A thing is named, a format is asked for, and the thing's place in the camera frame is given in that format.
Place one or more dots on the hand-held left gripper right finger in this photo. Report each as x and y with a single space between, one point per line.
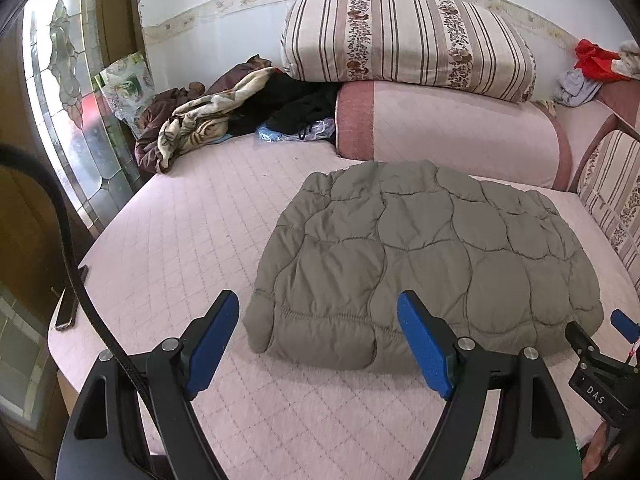
425 345

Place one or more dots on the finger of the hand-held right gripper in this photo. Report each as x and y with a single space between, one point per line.
627 325
582 345

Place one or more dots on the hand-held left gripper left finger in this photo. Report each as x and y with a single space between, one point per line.
215 340

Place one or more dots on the olive quilted jacket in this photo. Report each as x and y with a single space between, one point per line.
425 240

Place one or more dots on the black clothes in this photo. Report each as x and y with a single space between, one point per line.
290 102

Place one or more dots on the striped floral cushion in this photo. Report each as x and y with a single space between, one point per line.
612 195

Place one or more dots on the black smartphone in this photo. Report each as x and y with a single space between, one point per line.
67 310

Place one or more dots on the pink bolster cushion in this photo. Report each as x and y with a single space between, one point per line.
450 130

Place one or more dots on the maroon cloth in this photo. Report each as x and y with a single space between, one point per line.
150 130

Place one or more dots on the beige patterned blanket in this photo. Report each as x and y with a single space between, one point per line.
200 120

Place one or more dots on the blue plastic bag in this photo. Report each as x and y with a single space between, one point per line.
292 132

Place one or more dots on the grey cloth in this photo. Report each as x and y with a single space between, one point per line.
577 87

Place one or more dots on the white cloth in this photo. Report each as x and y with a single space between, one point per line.
627 60

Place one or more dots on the red cloth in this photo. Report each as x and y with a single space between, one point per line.
595 60

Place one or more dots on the stained glass window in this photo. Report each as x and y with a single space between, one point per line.
70 90

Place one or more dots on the striped floral pillow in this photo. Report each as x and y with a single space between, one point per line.
400 35

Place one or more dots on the brown wooden frame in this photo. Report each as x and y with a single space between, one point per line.
600 132

